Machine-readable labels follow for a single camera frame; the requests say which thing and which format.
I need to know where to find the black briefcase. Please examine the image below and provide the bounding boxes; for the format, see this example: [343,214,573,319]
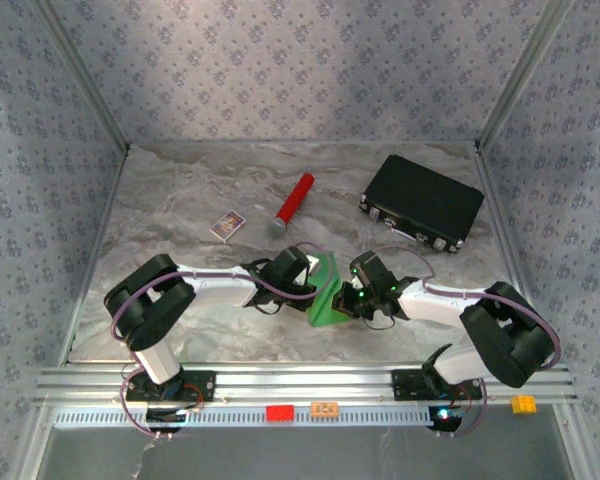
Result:
[358,153,486,255]

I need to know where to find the purple playing card box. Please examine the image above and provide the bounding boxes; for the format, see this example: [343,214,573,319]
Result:
[209,210,247,244]

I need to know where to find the red microphone with grey head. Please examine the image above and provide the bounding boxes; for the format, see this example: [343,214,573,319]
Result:
[265,172,317,239]

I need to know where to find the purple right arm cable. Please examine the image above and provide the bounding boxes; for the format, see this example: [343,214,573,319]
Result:
[364,244,562,440]

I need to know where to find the yellow toy block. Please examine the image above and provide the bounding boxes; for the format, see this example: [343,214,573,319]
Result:
[510,394,538,415]

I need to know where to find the aluminium frame post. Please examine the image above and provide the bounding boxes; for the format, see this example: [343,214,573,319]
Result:
[29,0,132,154]
[473,0,577,154]

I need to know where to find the aluminium mounting rail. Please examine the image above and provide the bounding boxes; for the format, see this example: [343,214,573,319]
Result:
[33,362,580,409]

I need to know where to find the white slotted cable duct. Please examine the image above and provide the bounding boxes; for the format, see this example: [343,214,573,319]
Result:
[53,405,439,429]

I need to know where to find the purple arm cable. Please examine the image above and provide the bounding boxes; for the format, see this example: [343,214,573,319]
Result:
[364,244,562,440]
[110,242,339,441]

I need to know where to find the thin red and black wires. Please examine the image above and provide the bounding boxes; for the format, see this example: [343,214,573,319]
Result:
[447,384,474,414]
[177,382,206,414]

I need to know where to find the black controller board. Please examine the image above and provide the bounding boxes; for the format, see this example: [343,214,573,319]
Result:
[428,405,465,434]
[145,407,189,434]

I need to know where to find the red toy block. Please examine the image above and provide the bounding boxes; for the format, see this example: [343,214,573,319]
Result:
[265,404,296,423]

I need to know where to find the green paper sheet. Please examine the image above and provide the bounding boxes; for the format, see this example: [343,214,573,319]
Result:
[305,251,354,329]

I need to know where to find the aluminium table side rail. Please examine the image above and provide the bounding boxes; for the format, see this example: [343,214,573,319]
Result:
[59,147,131,366]
[472,144,551,364]

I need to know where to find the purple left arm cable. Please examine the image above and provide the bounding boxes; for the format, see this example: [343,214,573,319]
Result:
[110,242,339,441]

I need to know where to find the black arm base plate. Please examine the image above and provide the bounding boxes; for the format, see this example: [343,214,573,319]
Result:
[390,368,484,402]
[124,369,217,403]

